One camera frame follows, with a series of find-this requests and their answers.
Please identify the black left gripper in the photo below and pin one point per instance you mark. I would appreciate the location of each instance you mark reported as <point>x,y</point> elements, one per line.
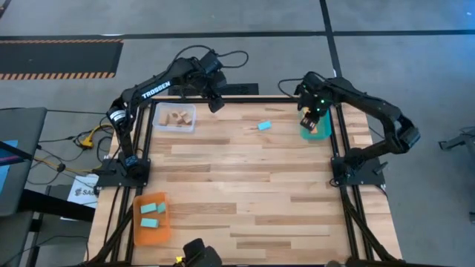
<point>211,85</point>

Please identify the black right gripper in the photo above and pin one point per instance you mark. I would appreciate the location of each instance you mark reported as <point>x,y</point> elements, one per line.
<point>315,91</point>

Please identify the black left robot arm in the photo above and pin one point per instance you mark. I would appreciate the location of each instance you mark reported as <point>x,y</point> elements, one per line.
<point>156,90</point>

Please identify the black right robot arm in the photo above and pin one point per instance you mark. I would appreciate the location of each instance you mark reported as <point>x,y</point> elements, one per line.
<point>371,102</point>

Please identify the teal plastic bin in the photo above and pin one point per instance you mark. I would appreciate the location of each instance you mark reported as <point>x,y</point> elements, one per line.
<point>324,131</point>

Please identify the clear plastic bin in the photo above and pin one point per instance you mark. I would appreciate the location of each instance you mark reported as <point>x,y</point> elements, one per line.
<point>159,128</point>

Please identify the orange plastic bin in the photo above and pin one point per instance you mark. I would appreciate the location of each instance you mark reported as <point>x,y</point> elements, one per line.
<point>156,237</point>

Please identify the white paper sign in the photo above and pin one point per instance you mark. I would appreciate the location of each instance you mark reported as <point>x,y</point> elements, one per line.
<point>83,193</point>

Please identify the black hazard-striped floor mat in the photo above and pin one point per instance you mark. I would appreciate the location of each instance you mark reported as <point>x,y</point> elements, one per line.
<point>59,59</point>

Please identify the black metal bar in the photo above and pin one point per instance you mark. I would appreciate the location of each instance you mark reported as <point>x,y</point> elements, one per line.
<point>55,205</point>

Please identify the grey side table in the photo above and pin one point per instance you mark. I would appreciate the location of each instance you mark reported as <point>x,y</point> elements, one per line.
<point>26,126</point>

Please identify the blue flat panel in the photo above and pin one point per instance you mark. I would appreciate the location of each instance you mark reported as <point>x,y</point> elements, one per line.
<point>4,174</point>

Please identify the grey seat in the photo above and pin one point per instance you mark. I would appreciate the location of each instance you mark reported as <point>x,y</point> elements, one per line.
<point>15,237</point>

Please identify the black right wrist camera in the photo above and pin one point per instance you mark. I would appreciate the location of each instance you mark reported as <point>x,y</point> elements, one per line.
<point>322,102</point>

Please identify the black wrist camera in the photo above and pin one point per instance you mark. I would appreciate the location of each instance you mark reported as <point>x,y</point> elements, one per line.
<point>211,62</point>
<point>322,102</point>

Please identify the black aluminium table frame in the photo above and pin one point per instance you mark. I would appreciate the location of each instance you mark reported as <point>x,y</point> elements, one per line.
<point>259,100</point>

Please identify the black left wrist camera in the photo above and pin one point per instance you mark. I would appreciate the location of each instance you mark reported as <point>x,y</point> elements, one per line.
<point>211,62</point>

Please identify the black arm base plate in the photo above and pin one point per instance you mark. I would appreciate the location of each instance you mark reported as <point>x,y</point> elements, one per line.
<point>111,181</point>
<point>371,178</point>

